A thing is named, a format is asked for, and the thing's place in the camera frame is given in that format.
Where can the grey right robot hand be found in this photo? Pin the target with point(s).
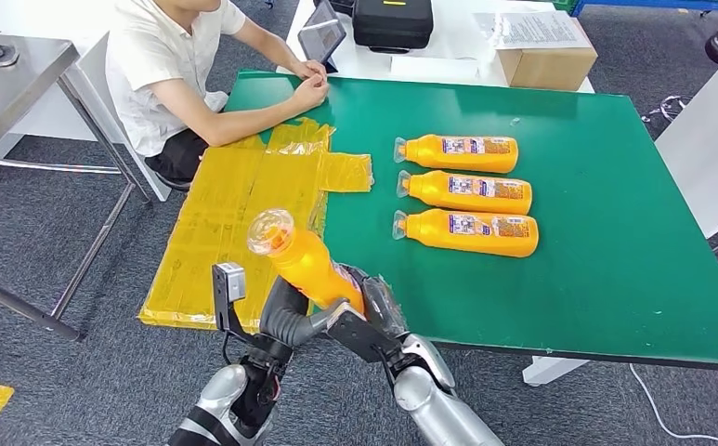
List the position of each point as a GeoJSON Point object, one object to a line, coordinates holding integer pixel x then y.
{"type": "Point", "coordinates": [386, 308]}

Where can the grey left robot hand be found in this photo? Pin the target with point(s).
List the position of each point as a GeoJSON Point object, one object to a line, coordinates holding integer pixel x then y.
{"type": "Point", "coordinates": [278, 326]}

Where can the orange detergent bottle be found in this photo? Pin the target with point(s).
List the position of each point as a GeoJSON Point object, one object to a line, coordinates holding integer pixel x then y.
{"type": "Point", "coordinates": [306, 264]}
{"type": "Point", "coordinates": [432, 234]}
{"type": "Point", "coordinates": [438, 194]}
{"type": "Point", "coordinates": [432, 158]}

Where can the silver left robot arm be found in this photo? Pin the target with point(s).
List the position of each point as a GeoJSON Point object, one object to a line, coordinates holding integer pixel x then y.
{"type": "Point", "coordinates": [217, 394]}

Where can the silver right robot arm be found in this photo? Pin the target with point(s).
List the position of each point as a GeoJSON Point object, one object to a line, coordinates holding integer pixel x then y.
{"type": "Point", "coordinates": [438, 406]}

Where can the yellow taped cardboard sheet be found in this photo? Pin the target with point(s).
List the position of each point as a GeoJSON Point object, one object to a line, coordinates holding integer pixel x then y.
{"type": "Point", "coordinates": [223, 215]}

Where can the white table leg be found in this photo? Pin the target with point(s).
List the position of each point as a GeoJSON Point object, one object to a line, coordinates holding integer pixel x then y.
{"type": "Point", "coordinates": [555, 369]}

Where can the grey tablet on stand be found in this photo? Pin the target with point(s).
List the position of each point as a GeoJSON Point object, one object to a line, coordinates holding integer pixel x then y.
{"type": "Point", "coordinates": [321, 34]}

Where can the black carrying case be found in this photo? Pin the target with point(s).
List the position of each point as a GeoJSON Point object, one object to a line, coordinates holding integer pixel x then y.
{"type": "Point", "coordinates": [392, 24]}

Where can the brown cardboard box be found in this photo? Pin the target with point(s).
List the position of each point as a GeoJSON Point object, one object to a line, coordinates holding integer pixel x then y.
{"type": "Point", "coordinates": [543, 71]}

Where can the white table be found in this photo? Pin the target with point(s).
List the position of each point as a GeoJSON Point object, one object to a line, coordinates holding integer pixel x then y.
{"type": "Point", "coordinates": [454, 31]}

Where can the person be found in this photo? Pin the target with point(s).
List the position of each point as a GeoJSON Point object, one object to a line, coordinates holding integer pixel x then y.
{"type": "Point", "coordinates": [149, 61]}

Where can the printed paper in sleeve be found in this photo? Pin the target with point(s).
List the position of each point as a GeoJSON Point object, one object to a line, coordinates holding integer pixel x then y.
{"type": "Point", "coordinates": [537, 29]}

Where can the green plastic crate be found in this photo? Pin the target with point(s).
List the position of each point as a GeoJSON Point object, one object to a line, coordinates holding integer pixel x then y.
{"type": "Point", "coordinates": [565, 4]}

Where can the steel table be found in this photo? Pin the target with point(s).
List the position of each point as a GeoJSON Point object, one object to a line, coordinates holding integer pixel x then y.
{"type": "Point", "coordinates": [1, 92]}

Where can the white board panel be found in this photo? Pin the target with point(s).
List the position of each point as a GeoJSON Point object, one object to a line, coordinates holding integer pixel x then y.
{"type": "Point", "coordinates": [715, 141]}

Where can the blue metal rack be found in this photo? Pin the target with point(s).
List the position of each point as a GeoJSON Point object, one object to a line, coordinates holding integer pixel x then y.
{"type": "Point", "coordinates": [641, 5]}

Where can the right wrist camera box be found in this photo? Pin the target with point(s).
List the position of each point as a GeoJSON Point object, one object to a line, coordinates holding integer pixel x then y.
{"type": "Point", "coordinates": [358, 335]}

